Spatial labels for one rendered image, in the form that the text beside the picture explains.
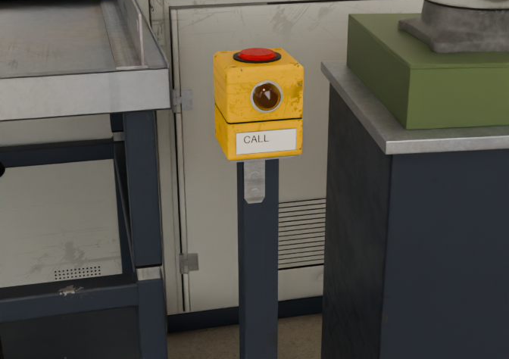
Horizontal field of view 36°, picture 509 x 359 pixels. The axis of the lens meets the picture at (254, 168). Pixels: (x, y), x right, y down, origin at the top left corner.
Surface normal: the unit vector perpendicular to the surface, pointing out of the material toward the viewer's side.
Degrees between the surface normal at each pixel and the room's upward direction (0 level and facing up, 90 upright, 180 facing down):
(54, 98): 90
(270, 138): 90
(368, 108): 0
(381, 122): 0
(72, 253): 90
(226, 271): 90
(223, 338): 0
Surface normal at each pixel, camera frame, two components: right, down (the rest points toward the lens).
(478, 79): 0.12, 0.37
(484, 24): -0.13, 0.26
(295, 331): 0.00, -0.93
